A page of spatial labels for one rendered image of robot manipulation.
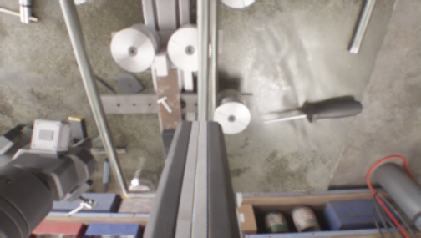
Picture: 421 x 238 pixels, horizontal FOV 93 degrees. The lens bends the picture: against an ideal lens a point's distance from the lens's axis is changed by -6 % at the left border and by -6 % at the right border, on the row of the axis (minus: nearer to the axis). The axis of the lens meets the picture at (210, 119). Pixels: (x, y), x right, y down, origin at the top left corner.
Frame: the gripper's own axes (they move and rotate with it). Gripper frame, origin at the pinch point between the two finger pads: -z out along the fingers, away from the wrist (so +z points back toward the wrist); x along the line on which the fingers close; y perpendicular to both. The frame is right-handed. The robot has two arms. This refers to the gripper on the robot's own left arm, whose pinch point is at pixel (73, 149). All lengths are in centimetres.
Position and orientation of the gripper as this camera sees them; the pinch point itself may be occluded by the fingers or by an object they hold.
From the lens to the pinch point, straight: 44.1
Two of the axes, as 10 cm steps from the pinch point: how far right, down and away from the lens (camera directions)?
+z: -0.5, 3.9, -9.2
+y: 0.7, -9.2, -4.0
